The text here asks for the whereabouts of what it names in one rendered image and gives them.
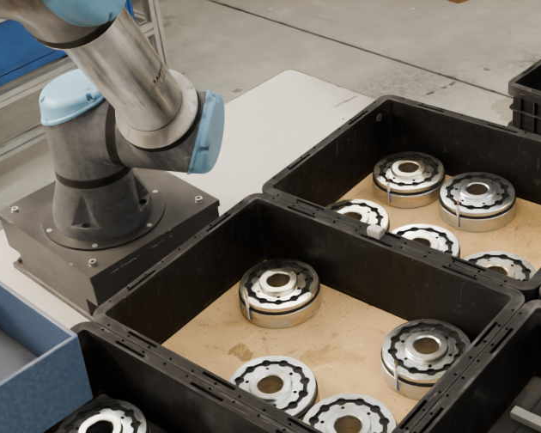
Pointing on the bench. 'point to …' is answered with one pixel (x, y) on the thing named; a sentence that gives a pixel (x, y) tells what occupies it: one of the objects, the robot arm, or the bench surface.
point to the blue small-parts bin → (27, 364)
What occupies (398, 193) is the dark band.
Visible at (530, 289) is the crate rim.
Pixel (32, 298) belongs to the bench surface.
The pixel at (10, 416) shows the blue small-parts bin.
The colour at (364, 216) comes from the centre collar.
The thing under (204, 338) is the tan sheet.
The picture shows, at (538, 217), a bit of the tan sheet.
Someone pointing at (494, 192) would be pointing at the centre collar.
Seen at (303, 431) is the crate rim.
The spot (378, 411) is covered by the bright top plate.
